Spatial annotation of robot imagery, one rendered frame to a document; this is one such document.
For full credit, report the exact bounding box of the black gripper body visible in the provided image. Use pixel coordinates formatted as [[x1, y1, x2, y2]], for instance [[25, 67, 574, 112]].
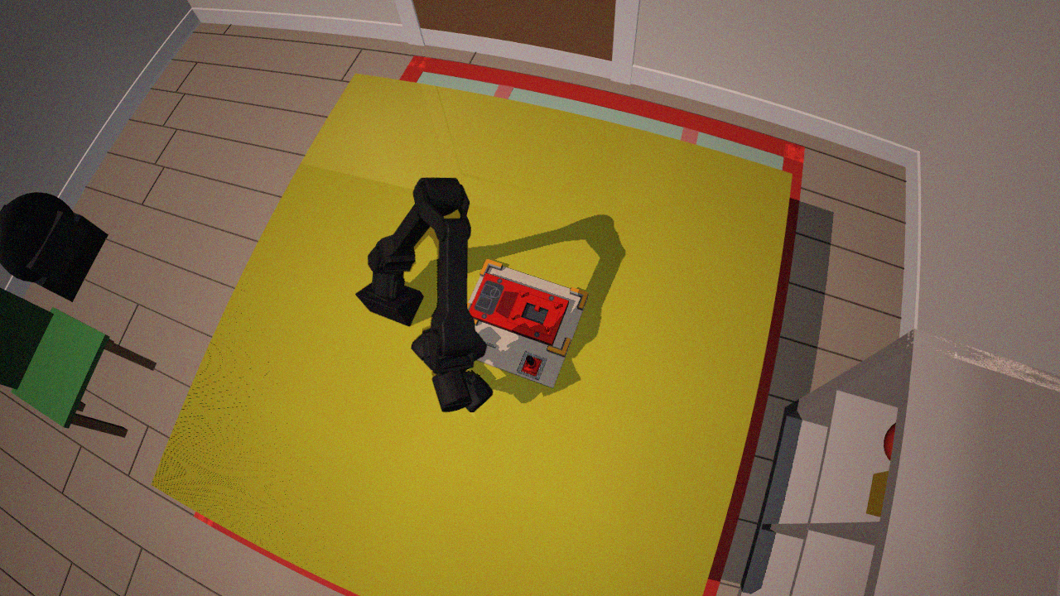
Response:
[[411, 334, 494, 411]]

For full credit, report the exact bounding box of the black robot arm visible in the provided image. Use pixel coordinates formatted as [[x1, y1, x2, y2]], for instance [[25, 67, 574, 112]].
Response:
[[367, 177, 487, 411]]

